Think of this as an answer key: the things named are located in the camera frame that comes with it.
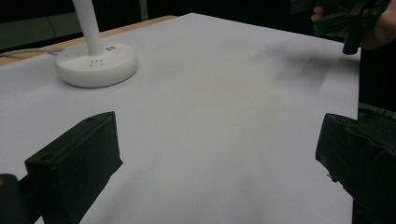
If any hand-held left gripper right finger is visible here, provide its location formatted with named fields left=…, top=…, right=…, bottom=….
left=315, top=113, right=396, bottom=224

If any white table cover sheet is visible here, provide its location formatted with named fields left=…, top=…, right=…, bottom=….
left=0, top=12, right=362, bottom=224

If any white lamp cable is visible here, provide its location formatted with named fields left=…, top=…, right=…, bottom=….
left=0, top=48, right=64, bottom=58

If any white desk lamp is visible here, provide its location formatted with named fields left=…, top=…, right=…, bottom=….
left=55, top=0, right=139, bottom=89

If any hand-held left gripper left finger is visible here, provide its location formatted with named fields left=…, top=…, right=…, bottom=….
left=24, top=111, right=124, bottom=224

